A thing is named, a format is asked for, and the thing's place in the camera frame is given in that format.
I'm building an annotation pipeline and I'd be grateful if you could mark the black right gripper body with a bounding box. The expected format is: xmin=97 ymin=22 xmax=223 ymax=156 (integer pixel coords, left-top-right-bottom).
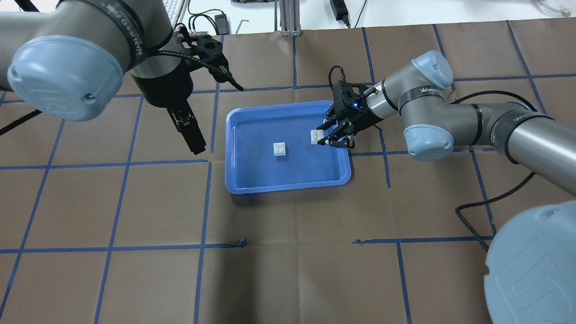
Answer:
xmin=326 ymin=81 xmax=383 ymax=131

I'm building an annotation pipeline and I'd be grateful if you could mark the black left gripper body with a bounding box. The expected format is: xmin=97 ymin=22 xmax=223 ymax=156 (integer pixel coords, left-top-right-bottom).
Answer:
xmin=135 ymin=34 xmax=230 ymax=108

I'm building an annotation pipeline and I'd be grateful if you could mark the white block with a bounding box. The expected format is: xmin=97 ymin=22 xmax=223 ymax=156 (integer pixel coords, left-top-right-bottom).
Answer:
xmin=272 ymin=142 xmax=287 ymax=158
xmin=310 ymin=129 xmax=324 ymax=145

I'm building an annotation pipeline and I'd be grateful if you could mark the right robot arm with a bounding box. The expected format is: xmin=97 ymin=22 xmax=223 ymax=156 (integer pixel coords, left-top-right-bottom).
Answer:
xmin=310 ymin=50 xmax=576 ymax=324

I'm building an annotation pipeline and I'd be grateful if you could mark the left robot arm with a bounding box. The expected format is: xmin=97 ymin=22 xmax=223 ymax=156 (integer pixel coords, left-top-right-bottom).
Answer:
xmin=1 ymin=0 xmax=243 ymax=154

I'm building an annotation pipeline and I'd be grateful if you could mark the blue plastic tray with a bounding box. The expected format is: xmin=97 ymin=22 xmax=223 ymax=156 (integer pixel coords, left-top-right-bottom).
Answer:
xmin=225 ymin=100 xmax=352 ymax=194

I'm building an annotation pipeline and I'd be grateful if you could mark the white keyboard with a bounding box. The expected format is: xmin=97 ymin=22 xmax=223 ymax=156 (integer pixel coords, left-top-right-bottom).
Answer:
xmin=162 ymin=0 xmax=186 ymax=27

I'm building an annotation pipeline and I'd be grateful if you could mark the black power adapter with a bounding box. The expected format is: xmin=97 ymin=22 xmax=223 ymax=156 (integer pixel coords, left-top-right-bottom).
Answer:
xmin=329 ymin=0 xmax=349 ymax=25

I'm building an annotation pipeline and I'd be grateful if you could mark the aluminium frame post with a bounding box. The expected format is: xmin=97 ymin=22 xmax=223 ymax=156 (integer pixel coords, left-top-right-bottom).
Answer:
xmin=278 ymin=0 xmax=302 ymax=37

